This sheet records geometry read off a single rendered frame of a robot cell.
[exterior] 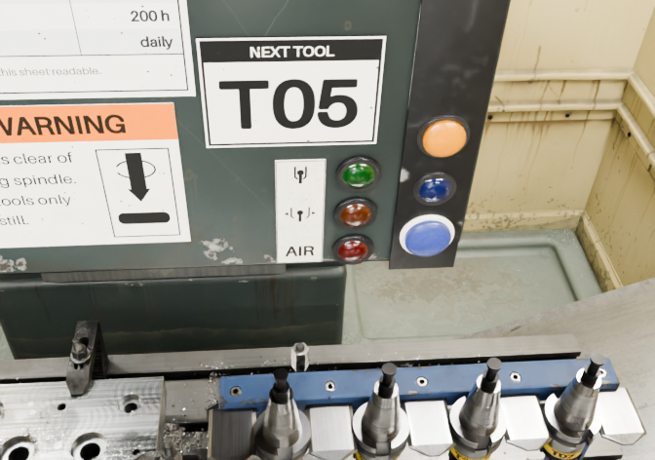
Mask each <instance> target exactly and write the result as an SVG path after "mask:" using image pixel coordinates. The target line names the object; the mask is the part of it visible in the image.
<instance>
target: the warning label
mask: <svg viewBox="0 0 655 460"><path fill-rule="evenodd" d="M168 242H191V238H190V230H189V222H188V214H187V207H186V199H185V191H184V183H183V175H182V168H181V161H180V153H179V145H178V137H177V129H176V121H175V114H174V106H173V102H158V103H108V104H59V105H9V106H0V248H27V247H55V246H83V245H112V244H140V243H168Z"/></svg>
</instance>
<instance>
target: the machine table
mask: <svg viewBox="0 0 655 460"><path fill-rule="evenodd" d="M307 347H308V348H309V360H311V361H309V365H308V367H307V369H306V370H305V371H304V372H316V371H333V370H356V369H366V368H367V369H376V368H378V367H379V368H382V366H383V365H384V364H386V363H392V364H394V365H395V366H396V367H408V365H406V366H400V365H403V364H405V363H410V364H413V365H412V366H409V367H416V366H435V365H452V364H451V363H453V365H455V364H487V361H488V360H489V359H490V358H496V359H498V360H500V362H501V363H513V362H534V361H553V360H574V359H576V358H577V357H580V354H581V350H580V347H579V345H578V342H577V340H576V337H575V335H574V334H573V333H572V334H552V335H530V336H510V337H488V338H467V339H447V340H425V341H405V342H383V343H362V344H341V345H320V346H307ZM291 349H292V347H278V348H256V349H236V350H214V351H194V352H172V353H151V354H130V355H109V356H108V359H109V365H108V370H107V376H106V379H109V378H111V379H119V378H139V377H159V376H164V379H165V384H166V389H167V406H166V417H165V421H166V423H171V424H178V425H179V426H180V427H181V426H182V427H184V428H186V430H184V431H183V433H185V436H182V439H183V440H184V439H186V440H190V439H191V440H192V438H191V437H193V436H195V433H196V432H203V433H202V434H201V440H203V442H201V448H207V447H208V446H207V444H208V442H210V438H209V437H207V434H209V432H208V430H209V427H208V417H207V410H206V409H205V407H207V408H209V407H211V406H213V405H214V404H216V403H217V402H219V384H217V383H218V382H219V379H220V377H222V376H223V373H224V374H227V375H224V376H237V375H257V374H270V372H271V374H274V373H273V372H274V371H275V370H276V369H277V368H284V369H286V370H287V371H288V373H296V371H295V370H294V369H293V368H292V366H291ZM524 350H525V351H524ZM530 351H531V352H530ZM395 352H396V353H397V354H395ZM368 353H369V354H368ZM384 353H385V355H384ZM430 353H431V354H430ZM436 353H437V354H436ZM444 355H445V356H446V358H445V356H444ZM479 355H480V356H479ZM260 356H261V358H260ZM419 356H420V357H419ZM449 356H450V357H449ZM267 357H268V358H267ZM384 357H385V358H384ZM404 357H405V358H406V360H403V358H404ZM412 357H413V358H412ZM69 358H70V357H67V358H46V359H25V360H4V361H0V384H19V383H39V382H59V381H66V372H67V368H68V363H69ZM285 358H287V359H286V360H285ZM416 358H418V359H416ZM423 358H424V359H423ZM425 358H426V360H425ZM343 359H344V361H342V360H343ZM391 359H392V360H391ZM408 359H409V360H408ZM274 360H276V361H274ZM381 360H382V361H381ZM390 360H391V361H390ZM234 361H235V362H234ZM267 361H268V363H267ZM317 361H319V362H317ZM265 362H266V363H265ZM200 363H201V364H202V365H201V364H200ZM222 363H223V364H222ZM269 363H270V364H271V365H270V364H269ZM317 363H318V364H317ZM205 364H207V365H208V366H209V368H208V367H206V369H205ZM428 364H430V365H428ZM231 365H233V366H231ZM370 365H371V366H372V367H369V366H370ZM212 366H214V368H212ZM227 366H228V367H227ZM193 367H194V368H193ZM216 367H217V369H216ZM219 367H221V368H219ZM226 367H227V368H226ZM360 367H361V368H360ZM308 368H309V369H308ZM200 369H201V370H200ZM267 370H268V371H267ZM308 370H310V371H308ZM313 370H315V371H313ZM212 372H213V374H217V376H216V377H214V376H212V375H210V374H211V373H212ZM195 373H196V374H195ZM219 373H220V374H221V375H220V374H219ZM228 373H229V374H228ZM194 374H195V375H196V376H195V375H194ZM209 375H210V376H209ZM38 376H39V377H38ZM211 377H214V379H210V378H211ZM1 378H4V379H1ZM17 378H18V380H17ZM207 378H208V379H210V380H211V381H212V383H209V381H208V379H207ZM217 379H218V380H217ZM207 382H208V384H207ZM213 382H214V383H215V382H216V383H215V384H213ZM185 384H186V386H184V385H185ZM210 384H211V385H210ZM207 387H208V388H207ZM215 387H216V388H215ZM217 388H218V389H217ZM216 389H217V390H216ZM208 394H211V395H212V396H211V395H210V397H209V395H208ZM214 395H216V397H213V396H214ZM191 399H192V401H191ZM214 399H216V402H215V401H213V400H214ZM207 400H208V401H207ZM209 400H210V401H209ZM212 401H213V402H214V403H212ZM172 405H174V406H172ZM183 409H184V410H183ZM189 412H190V413H189ZM182 414H183V415H182ZM184 415H185V416H184ZM178 416H179V417H178ZM171 420H172V421H173V422H171ZM168 421H169V422H168ZM178 421H180V422H178ZM177 422H178V423H177ZM185 422H186V423H185ZM187 426H188V428H187ZM194 428H195V430H194ZM197 429H198V430H197ZM201 429H204V430H203V431H202V430H201ZM187 432H188V434H187ZM192 432H193V434H194V435H193V434H192ZM191 434H192V436H191ZM189 435H190V436H189ZM202 435H203V439H202ZM186 436H189V437H190V438H189V437H188V438H187V437H186ZM448 452H449V451H447V452H446V453H444V454H443V455H441V456H440V457H428V456H426V455H423V454H421V453H419V452H416V451H414V450H412V449H409V448H408V445H407V442H406V446H405V450H404V451H403V453H402V454H401V455H400V457H399V458H398V460H448V457H449V456H448ZM504 452H505V453H506V454H505V453H504ZM544 457H545V454H544V453H543V452H540V450H537V451H525V450H523V449H520V448H518V447H515V446H513V445H511V444H508V443H506V441H505V438H504V437H503V440H502V442H501V444H500V446H499V447H498V448H497V449H496V450H495V451H494V452H492V454H491V456H490V457H489V459H488V460H526V459H527V458H528V459H527V460H543V459H544ZM622 457H623V452H622V450H621V447H620V445H619V444H618V443H616V442H613V441H609V440H607V439H604V438H602V437H601V436H600V433H599V432H598V433H597V435H596V438H595V440H594V441H593V443H592V444H591V445H590V446H589V448H588V450H587V452H586V454H585V456H584V458H583V460H617V459H621V458H622ZM541 458H542V459H541Z"/></svg>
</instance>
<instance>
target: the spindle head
mask: <svg viewBox="0 0 655 460"><path fill-rule="evenodd" d="M421 1H422V0H186V3H187V13H188V22H189V32H190V41H191V51H192V60H193V70H194V80H195V90H196V96H147V97H95V98H43V99H0V106H9V105H59V104H108V103H158V102H173V106H174V114H175V121H176V129H177V137H178V145H179V153H180V161H181V168H182V175H183V183H184V191H185V199H186V207H187V214H188V222H189V230H190V238H191V242H168V243H140V244H112V245H83V246H55V247H27V248H0V275H20V274H46V273H72V272H98V271H125V270H150V269H176V268H203V267H229V266H255V265H281V264H307V263H333V262H339V261H337V260H336V259H335V258H334V256H333V254H332V247H333V245H334V243H335V242H336V241H337V240H338V239H339V238H341V237H343V236H345V235H349V234H361V235H365V236H367V237H368V238H370V240H371V241H372V244H373V253H372V255H371V257H370V258H369V259H368V260H366V261H386V260H389V259H390V251H391V244H392V236H393V228H394V220H395V212H396V204H397V197H398V189H399V181H400V173H401V165H402V157H403V150H404V142H405V127H406V119H407V111H408V102H409V94H410V86H411V78H412V69H413V62H414V54H415V46H416V38H417V30H418V23H419V15H420V7H421ZM510 5H511V0H509V4H508V9H507V14H506V17H505V22H504V27H503V32H502V37H501V41H500V46H499V51H498V56H497V60H496V64H495V69H494V74H493V79H492V84H491V88H490V93H489V98H488V103H487V107H486V111H485V116H484V121H483V126H482V134H481V139H480V144H479V149H478V153H477V158H476V162H475V167H474V172H473V176H472V181H471V186H470V191H469V196H468V200H467V205H466V209H465V214H464V219H463V223H462V228H461V233H460V238H459V242H460V239H461V235H462V231H463V227H464V222H465V217H466V212H467V208H468V204H469V199H470V194H471V190H472V185H473V180H474V175H475V171H476V166H477V161H478V157H479V153H480V148H481V143H482V135H483V130H484V125H485V120H486V116H487V111H488V106H489V102H490V98H491V93H492V88H493V83H494V79H495V74H496V69H497V64H498V60H499V56H500V51H501V46H502V42H503V37H504V32H505V27H506V23H507V18H508V14H509V9H510ZM319 35H386V45H385V56H384V66H383V76H382V87H381V97H380V107H379V118H378V128H377V139H376V144H342V145H302V146H262V147H223V148H207V145H206V136H205V125H204V115H203V104H202V95H201V84H200V74H199V63H198V54H197V43H196V37H241V36H319ZM360 155H362V156H368V157H370V158H372V159H374V160H375V161H376V162H377V163H378V164H379V166H380V169H381V177H380V180H379V181H378V183H377V184H376V185H375V186H374V187H372V188H371V189H369V190H367V191H364V192H350V191H347V190H345V189H343V188H342V187H341V186H340V185H339V184H338V182H337V179H336V171H337V168H338V167H339V165H340V164H341V163H342V162H343V161H345V160H346V159H348V158H350V157H353V156H360ZM304 159H326V185H325V210H324V236H323V261H321V262H294V263H277V230H276V179H275V160H304ZM357 196H358V197H365V198H368V199H370V200H372V201H373V202H374V203H375V205H376V209H377V217H376V218H375V220H374V221H373V222H372V223H371V224H370V225H369V226H368V227H366V228H364V229H360V230H348V229H344V228H342V227H341V226H339V225H338V224H337V223H336V221H335V218H334V211H335V208H336V207H337V205H338V204H339V203H340V202H342V201H343V200H345V199H347V198H350V197H357Z"/></svg>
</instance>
